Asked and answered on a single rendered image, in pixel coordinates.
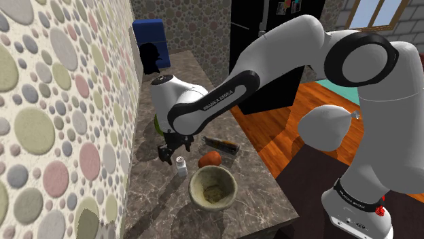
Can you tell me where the beige stone bowl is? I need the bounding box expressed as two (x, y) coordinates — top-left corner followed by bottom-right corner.
(188, 165), (239, 213)

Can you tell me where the blue box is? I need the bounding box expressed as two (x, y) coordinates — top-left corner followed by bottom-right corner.
(131, 18), (171, 70)

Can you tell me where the dark robot stand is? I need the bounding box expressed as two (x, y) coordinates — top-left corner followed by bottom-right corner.
(274, 144), (424, 239)

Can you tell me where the orange round fruit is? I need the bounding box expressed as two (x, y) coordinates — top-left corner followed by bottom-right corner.
(198, 150), (223, 168)

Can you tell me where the wooden framed window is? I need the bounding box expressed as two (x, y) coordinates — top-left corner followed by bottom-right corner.
(344, 0), (413, 31)

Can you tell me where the teal rug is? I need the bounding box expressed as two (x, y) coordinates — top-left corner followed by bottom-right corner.
(314, 78), (361, 106)

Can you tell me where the green round thing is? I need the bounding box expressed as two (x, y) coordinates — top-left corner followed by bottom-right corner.
(154, 113), (164, 136)

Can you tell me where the white salt shaker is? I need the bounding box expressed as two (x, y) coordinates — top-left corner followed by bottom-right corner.
(175, 155), (189, 178)

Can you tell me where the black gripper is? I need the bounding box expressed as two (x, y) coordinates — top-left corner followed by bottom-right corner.
(157, 130), (195, 166)

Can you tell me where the black refrigerator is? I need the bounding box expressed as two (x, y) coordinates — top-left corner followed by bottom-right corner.
(228, 0), (327, 116)

